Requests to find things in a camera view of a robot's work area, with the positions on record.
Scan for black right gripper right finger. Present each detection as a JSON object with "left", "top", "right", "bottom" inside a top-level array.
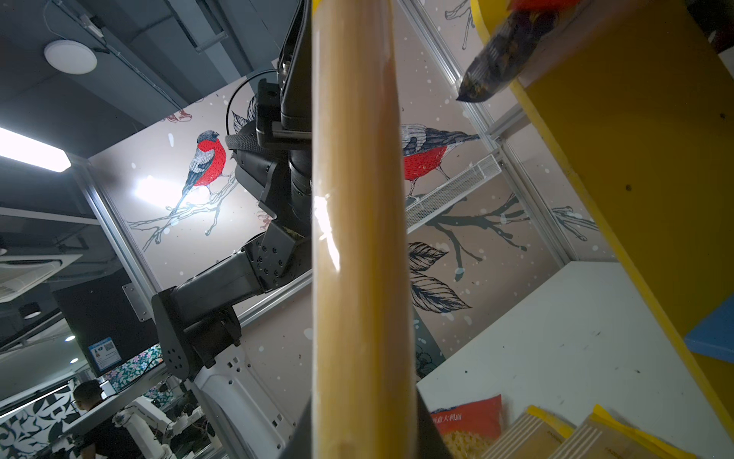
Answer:
[{"left": 416, "top": 392, "right": 452, "bottom": 459}]

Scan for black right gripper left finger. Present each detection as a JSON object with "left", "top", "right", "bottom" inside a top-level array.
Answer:
[{"left": 279, "top": 400, "right": 313, "bottom": 459}]

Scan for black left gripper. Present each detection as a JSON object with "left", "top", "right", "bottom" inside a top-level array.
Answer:
[{"left": 255, "top": 1, "right": 313, "bottom": 150}]

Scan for yellow spaghetti pack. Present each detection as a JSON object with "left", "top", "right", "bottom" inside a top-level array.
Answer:
[{"left": 312, "top": 1, "right": 417, "bottom": 458}]

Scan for blue gold spaghetti pack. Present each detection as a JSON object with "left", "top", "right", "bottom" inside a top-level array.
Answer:
[{"left": 456, "top": 10, "right": 559, "bottom": 103}]

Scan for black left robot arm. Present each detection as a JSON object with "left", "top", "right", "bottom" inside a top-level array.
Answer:
[{"left": 152, "top": 1, "right": 313, "bottom": 458}]

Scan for yellow shelf pink blue boards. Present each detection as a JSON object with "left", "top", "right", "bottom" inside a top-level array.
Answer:
[{"left": 469, "top": 0, "right": 734, "bottom": 437}]

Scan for red fusilli bag right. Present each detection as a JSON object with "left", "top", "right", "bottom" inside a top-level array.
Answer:
[{"left": 431, "top": 395, "right": 503, "bottom": 458}]

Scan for yellow Pastatime pack left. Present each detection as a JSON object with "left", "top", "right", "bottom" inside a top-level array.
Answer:
[{"left": 480, "top": 405, "right": 575, "bottom": 459}]

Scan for yellow pastatime pack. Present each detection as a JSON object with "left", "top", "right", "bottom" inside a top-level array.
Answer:
[
  {"left": 480, "top": 405, "right": 575, "bottom": 459},
  {"left": 550, "top": 405, "right": 697, "bottom": 459}
]

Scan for yellow Pastatime pack right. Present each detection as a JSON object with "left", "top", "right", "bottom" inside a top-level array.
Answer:
[{"left": 550, "top": 405, "right": 697, "bottom": 459}]

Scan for person in background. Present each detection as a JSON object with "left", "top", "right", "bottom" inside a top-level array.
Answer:
[{"left": 74, "top": 380, "right": 143, "bottom": 459}]

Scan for round ceiling lamp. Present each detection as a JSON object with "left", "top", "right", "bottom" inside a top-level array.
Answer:
[{"left": 44, "top": 39, "right": 97, "bottom": 76}]

